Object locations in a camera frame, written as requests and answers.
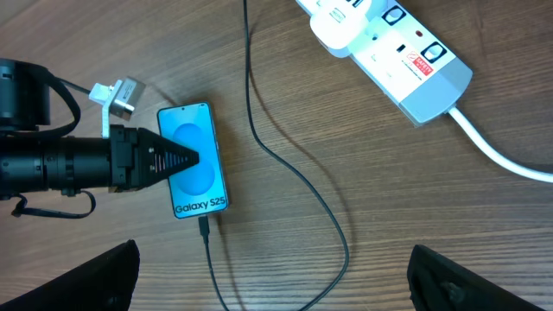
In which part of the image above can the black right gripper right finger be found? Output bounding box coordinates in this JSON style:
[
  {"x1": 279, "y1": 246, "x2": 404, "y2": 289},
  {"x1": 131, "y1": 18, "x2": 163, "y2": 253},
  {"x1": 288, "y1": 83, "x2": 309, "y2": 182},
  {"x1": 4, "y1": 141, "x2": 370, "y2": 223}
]
[{"x1": 407, "y1": 244, "x2": 543, "y2": 311}]

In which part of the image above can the black USB charging cable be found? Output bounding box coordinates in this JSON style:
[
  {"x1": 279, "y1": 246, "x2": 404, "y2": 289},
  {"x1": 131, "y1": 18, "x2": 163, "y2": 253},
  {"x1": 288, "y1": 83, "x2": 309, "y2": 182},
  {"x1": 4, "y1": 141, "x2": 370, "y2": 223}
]
[{"x1": 198, "y1": 0, "x2": 351, "y2": 311}]

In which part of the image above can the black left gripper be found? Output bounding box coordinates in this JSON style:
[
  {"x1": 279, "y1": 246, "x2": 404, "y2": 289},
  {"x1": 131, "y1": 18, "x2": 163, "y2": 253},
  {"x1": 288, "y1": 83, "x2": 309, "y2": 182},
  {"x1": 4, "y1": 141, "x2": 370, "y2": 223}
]
[{"x1": 109, "y1": 124, "x2": 200, "y2": 193}]

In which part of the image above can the blue Galaxy smartphone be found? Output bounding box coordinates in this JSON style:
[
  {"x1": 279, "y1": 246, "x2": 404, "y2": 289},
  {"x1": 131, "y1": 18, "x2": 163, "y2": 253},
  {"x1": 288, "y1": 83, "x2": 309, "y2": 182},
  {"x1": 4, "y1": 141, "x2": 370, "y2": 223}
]
[{"x1": 157, "y1": 102, "x2": 229, "y2": 219}]

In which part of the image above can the white power strip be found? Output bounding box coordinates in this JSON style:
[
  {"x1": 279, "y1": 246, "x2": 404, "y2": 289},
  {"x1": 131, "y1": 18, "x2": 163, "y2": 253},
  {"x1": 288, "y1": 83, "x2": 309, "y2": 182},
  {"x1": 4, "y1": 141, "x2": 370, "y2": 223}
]
[{"x1": 297, "y1": 0, "x2": 473, "y2": 126}]

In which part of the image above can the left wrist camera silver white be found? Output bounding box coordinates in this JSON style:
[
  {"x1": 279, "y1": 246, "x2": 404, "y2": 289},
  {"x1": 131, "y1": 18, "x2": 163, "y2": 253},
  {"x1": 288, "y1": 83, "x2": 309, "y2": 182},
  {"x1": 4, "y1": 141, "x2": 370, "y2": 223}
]
[{"x1": 88, "y1": 77, "x2": 146, "y2": 139}]

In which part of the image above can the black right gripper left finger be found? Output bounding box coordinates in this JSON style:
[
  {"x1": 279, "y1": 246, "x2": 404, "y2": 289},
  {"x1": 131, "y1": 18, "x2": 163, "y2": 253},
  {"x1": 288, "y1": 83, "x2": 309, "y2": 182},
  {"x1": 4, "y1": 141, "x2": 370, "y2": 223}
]
[{"x1": 1, "y1": 239, "x2": 140, "y2": 311}]

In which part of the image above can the white power strip cord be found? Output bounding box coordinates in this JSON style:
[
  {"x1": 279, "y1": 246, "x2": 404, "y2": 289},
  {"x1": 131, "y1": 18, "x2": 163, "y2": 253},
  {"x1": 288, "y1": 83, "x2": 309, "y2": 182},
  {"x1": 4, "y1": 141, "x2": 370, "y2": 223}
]
[{"x1": 447, "y1": 106, "x2": 553, "y2": 184}]

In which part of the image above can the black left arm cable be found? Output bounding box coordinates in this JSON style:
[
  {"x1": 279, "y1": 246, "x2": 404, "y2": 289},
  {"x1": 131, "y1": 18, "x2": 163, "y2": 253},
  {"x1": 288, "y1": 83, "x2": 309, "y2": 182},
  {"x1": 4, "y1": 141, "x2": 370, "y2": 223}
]
[{"x1": 10, "y1": 77, "x2": 97, "y2": 219}]

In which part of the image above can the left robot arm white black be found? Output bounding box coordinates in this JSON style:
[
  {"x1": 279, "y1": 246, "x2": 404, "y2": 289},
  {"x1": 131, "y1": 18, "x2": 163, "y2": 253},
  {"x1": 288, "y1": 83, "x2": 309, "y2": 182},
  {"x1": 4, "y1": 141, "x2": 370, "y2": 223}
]
[{"x1": 1, "y1": 59, "x2": 200, "y2": 200}]

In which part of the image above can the white USB wall charger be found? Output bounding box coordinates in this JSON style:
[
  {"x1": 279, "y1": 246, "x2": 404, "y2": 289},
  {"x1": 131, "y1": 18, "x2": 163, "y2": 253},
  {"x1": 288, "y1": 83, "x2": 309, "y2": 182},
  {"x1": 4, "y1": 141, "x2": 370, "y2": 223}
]
[{"x1": 309, "y1": 0, "x2": 375, "y2": 58}]

